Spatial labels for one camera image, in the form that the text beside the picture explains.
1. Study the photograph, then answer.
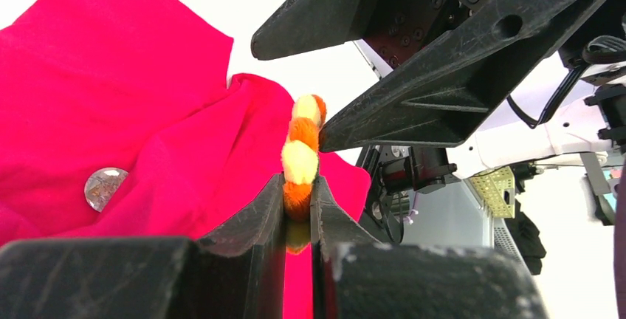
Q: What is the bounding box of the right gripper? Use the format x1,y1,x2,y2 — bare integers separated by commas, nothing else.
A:
250,0,620,152

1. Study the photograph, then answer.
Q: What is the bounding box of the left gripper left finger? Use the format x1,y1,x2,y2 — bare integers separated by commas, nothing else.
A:
1,174,285,318

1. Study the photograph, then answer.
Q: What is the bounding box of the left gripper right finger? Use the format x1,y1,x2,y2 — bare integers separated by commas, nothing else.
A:
311,177,548,318

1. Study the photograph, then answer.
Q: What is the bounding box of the orange yellow pompom brooch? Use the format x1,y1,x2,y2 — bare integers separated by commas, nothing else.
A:
281,95,326,255

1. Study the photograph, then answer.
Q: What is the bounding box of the red t-shirt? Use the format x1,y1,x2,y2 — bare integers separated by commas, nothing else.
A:
0,0,373,319

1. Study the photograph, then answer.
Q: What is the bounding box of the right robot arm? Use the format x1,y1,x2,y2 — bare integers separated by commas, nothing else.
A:
251,0,625,211

